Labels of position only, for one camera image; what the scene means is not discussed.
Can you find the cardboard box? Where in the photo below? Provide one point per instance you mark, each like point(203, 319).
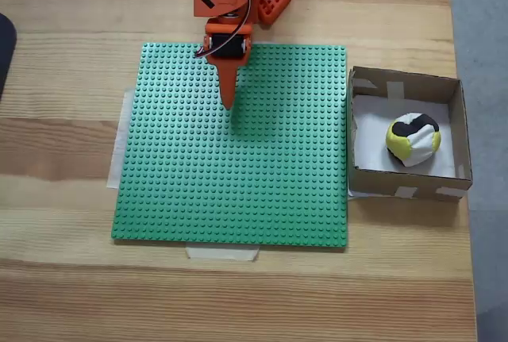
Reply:
point(373, 183)

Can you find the yellow white black ball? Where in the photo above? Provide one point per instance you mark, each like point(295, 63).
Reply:
point(412, 139)

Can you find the white paper sheet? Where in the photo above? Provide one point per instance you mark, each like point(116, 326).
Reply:
point(369, 139)

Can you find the black flat object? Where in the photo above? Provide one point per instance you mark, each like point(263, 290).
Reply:
point(6, 52)

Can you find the green studded baseplate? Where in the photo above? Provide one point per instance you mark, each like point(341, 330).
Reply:
point(238, 179)

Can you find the masking tape strip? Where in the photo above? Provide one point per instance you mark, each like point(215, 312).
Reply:
point(351, 194)
point(117, 159)
point(222, 254)

